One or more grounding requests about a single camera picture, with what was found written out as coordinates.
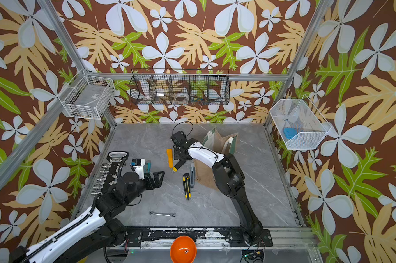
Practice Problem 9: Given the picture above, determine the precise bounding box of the small silver wrench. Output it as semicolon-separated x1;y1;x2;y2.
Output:
149;211;176;218

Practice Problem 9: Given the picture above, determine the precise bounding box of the green burlap Christmas tote bag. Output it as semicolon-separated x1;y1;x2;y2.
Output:
194;128;239;191

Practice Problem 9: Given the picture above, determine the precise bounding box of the orange utility knife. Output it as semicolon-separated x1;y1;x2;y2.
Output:
166;149;173;169

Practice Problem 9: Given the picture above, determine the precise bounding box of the grey utility knife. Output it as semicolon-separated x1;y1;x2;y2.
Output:
190;163;196;188

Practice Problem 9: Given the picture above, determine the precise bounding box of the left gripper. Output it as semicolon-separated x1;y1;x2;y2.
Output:
125;169;165;206

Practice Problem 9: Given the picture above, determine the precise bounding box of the blue object in basket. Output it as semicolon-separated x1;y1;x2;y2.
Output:
283;127;298;140

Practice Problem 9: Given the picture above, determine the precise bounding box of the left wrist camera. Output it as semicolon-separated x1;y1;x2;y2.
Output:
131;158;145;180

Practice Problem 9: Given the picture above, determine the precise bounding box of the black wire basket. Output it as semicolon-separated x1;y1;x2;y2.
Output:
129;69;231;105

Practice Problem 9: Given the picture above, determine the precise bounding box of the teal utility knife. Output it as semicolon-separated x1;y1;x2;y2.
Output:
144;160;151;173

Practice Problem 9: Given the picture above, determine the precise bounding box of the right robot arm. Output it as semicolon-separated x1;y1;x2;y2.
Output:
171;131;263;245

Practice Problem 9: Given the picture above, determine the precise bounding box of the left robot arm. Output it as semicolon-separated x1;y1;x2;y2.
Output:
9;171;165;263

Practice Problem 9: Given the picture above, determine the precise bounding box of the white mesh basket right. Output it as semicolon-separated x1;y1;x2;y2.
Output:
270;95;332;151

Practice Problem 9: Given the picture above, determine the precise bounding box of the white wire basket left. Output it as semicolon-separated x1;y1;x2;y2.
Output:
59;70;115;120

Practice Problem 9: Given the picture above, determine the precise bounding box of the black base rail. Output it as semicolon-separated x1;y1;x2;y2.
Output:
125;226;273;248

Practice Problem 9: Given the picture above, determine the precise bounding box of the orange bowl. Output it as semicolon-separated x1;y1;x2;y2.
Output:
170;236;197;263

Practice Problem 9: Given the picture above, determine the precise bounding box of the black socket set rail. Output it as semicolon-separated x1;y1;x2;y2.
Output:
91;151;129;196

